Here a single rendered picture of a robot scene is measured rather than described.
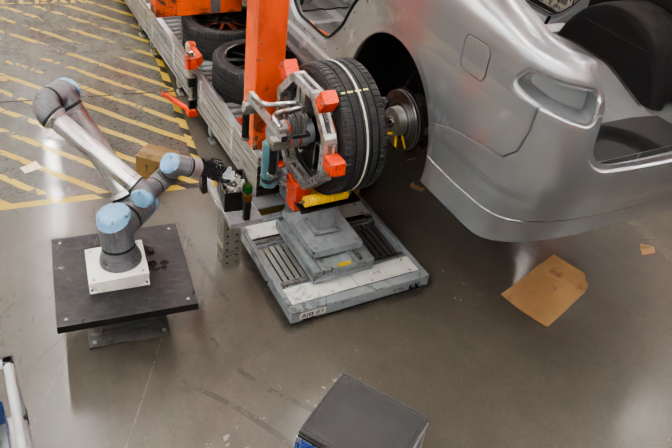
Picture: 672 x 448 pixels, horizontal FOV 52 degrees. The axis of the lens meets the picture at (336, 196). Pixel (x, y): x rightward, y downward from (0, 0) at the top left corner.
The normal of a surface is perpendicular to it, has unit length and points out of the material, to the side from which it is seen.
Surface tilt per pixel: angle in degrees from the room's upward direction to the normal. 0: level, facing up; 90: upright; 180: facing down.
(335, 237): 0
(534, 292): 1
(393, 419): 0
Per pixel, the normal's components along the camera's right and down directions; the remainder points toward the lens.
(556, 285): 0.09, -0.80
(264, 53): 0.46, 0.56
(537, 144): -0.42, 0.47
